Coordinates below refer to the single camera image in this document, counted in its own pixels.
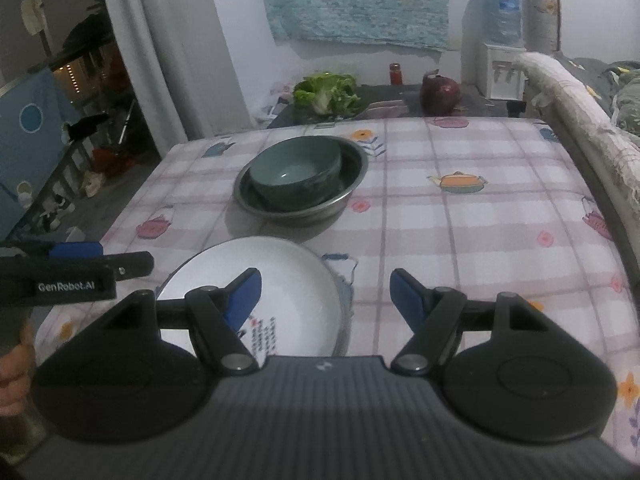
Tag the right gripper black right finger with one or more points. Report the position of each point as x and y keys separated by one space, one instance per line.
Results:
x=438 y=317

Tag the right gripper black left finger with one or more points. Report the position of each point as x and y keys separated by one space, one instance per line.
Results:
x=213 y=317

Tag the stainless steel bowl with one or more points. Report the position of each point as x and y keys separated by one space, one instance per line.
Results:
x=355 y=164

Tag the green ceramic bowl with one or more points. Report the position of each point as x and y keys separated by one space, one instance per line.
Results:
x=297 y=173

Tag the person's left hand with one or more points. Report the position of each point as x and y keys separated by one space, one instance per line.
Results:
x=15 y=369

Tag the white ceramic plate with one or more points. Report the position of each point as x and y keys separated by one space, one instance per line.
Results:
x=303 y=310

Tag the pink plaid tablecloth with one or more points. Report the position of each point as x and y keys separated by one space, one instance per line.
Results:
x=480 y=205

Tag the blue patterned fabric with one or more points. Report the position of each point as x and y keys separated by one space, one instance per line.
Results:
x=34 y=109

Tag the red cabbage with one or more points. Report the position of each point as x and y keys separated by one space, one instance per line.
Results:
x=438 y=95

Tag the green lettuce head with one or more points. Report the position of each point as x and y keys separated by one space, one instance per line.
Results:
x=328 y=95

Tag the white water dispenser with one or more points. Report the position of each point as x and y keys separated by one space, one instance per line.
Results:
x=497 y=77

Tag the red jar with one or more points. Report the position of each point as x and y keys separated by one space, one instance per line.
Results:
x=396 y=75

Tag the rolled white mat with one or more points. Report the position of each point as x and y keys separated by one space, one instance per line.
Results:
x=597 y=101

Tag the grey curtain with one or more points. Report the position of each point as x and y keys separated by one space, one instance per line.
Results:
x=181 y=69

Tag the blue water bottle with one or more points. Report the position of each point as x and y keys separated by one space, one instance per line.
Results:
x=502 y=22

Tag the beige rolled paper column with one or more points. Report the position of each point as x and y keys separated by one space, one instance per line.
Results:
x=542 y=25

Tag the blue woven wall cloth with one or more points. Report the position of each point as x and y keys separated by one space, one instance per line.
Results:
x=415 y=24

